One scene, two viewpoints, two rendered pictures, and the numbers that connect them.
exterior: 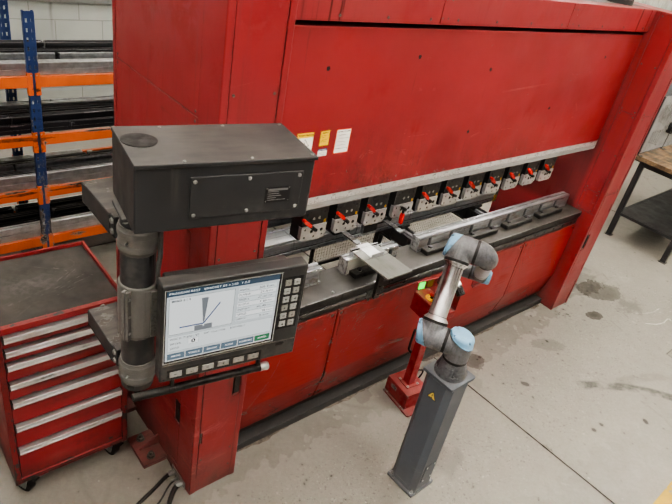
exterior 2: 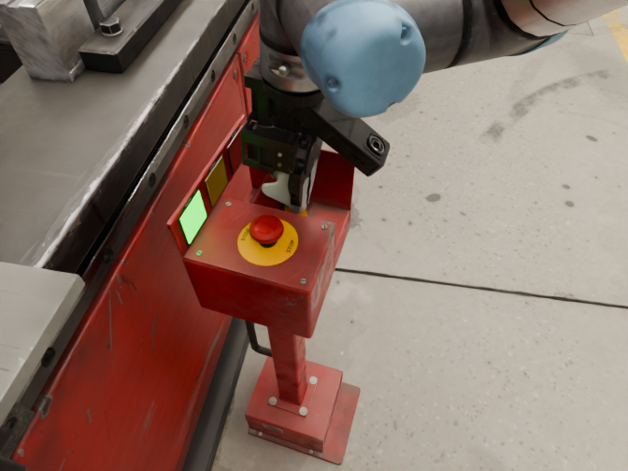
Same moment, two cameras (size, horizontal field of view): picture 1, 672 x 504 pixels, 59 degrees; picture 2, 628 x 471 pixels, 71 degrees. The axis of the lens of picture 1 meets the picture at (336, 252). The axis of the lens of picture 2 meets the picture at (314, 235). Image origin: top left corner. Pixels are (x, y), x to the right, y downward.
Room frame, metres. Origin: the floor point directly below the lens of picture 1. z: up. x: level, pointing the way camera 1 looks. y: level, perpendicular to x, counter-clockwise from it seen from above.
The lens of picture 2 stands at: (2.42, -0.44, 1.19)
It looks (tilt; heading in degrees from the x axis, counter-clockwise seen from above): 52 degrees down; 326
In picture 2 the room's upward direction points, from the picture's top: straight up
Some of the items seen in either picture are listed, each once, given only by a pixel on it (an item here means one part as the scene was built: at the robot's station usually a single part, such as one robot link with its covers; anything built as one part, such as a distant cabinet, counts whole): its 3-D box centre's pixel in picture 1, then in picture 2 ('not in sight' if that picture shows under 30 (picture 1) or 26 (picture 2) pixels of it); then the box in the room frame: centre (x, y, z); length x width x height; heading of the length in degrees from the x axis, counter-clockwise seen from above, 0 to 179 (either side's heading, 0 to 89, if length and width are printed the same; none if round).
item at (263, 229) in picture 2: not in sight; (266, 235); (2.71, -0.57, 0.79); 0.04 x 0.04 x 0.04
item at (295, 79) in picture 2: not in sight; (296, 59); (2.77, -0.65, 0.96); 0.08 x 0.08 x 0.05
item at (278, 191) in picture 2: not in sight; (283, 193); (2.77, -0.63, 0.78); 0.06 x 0.03 x 0.09; 38
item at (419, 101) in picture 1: (480, 106); not in sight; (3.19, -0.60, 1.74); 3.00 x 0.08 x 0.80; 136
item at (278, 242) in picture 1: (377, 218); not in sight; (3.22, -0.21, 0.93); 2.30 x 0.14 x 0.10; 136
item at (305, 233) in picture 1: (309, 220); not in sight; (2.42, 0.15, 1.26); 0.15 x 0.09 x 0.17; 136
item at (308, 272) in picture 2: (435, 299); (276, 226); (2.75, -0.60, 0.75); 0.20 x 0.16 x 0.18; 128
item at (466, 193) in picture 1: (468, 183); not in sight; (3.28, -0.69, 1.26); 0.15 x 0.09 x 0.17; 136
